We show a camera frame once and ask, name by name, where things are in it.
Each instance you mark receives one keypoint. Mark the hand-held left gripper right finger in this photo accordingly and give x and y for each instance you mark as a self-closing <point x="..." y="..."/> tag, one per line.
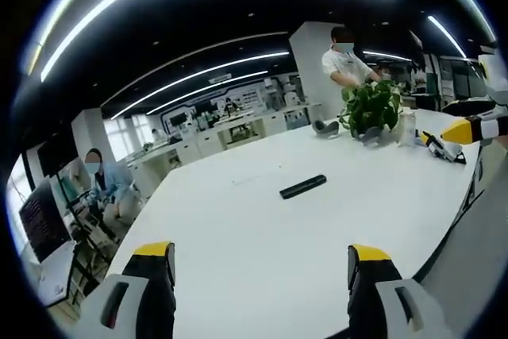
<point x="369" y="275"/>

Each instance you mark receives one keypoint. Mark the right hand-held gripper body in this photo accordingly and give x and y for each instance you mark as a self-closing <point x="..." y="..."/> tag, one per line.
<point x="496" y="77"/>

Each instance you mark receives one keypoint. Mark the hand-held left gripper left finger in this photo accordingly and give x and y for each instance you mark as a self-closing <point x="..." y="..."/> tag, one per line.
<point x="152" y="275"/>

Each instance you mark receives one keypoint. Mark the black remote control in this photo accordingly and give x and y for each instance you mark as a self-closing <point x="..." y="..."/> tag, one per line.
<point x="303" y="186"/>

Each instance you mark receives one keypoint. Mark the yellow black hand-held device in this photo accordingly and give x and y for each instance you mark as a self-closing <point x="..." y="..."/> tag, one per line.
<point x="440" y="146"/>

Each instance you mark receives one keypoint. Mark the clear plastic bottle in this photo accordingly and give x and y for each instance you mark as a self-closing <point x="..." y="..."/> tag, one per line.
<point x="406" y="130"/>

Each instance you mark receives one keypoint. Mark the grey curved object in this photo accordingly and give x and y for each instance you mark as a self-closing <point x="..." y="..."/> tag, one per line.
<point x="326" y="128"/>
<point x="372" y="136"/>

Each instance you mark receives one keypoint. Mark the green potted plant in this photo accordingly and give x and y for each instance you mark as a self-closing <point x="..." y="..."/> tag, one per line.
<point x="371" y="106"/>

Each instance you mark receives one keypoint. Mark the white side desk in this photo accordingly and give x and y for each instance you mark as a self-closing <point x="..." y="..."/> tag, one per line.
<point x="59" y="271"/>

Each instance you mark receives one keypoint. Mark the computer monitor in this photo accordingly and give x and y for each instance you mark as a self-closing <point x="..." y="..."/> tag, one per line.
<point x="41" y="220"/>

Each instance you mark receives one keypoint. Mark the white square pillar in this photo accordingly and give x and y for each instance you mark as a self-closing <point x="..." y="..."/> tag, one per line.
<point x="311" y="69"/>

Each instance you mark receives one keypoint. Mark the black wall screen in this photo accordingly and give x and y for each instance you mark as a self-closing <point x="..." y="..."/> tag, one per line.
<point x="57" y="156"/>

